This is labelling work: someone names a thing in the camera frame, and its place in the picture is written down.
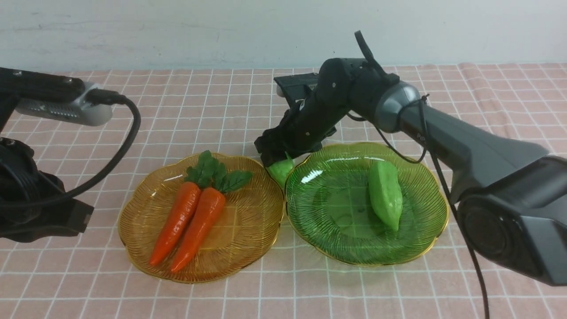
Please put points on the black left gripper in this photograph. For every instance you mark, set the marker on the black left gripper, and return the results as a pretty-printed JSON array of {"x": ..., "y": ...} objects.
[{"x": 22, "y": 181}]

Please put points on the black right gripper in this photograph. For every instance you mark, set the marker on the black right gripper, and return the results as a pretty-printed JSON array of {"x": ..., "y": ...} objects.
[{"x": 309, "y": 121}]

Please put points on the green toy cucumber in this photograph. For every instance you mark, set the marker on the green toy cucumber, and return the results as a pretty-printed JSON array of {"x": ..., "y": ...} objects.
[
  {"x": 385, "y": 193},
  {"x": 279, "y": 171}
]

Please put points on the orange toy carrot with leaves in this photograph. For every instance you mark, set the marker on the orange toy carrot with leaves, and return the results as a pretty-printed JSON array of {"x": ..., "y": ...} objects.
[{"x": 184, "y": 206}]

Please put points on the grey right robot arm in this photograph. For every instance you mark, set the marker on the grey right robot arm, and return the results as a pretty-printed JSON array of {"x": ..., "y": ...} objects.
[{"x": 512, "y": 194}]

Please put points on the amber ribbed glass plate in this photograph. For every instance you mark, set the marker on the amber ribbed glass plate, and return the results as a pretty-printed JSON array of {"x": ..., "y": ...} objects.
[{"x": 247, "y": 228}]

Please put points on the green ribbed glass plate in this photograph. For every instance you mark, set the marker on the green ribbed glass plate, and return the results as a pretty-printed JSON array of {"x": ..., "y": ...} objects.
[{"x": 328, "y": 205}]

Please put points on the pink checkered tablecloth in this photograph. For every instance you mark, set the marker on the pink checkered tablecloth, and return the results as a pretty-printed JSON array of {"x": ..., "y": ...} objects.
[{"x": 187, "y": 111}]

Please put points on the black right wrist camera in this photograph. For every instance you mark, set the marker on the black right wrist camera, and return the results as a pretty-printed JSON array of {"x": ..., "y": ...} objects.
[{"x": 295, "y": 87}]

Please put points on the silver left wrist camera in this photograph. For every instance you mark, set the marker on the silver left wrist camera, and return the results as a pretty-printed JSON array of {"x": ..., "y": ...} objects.
[{"x": 55, "y": 97}]

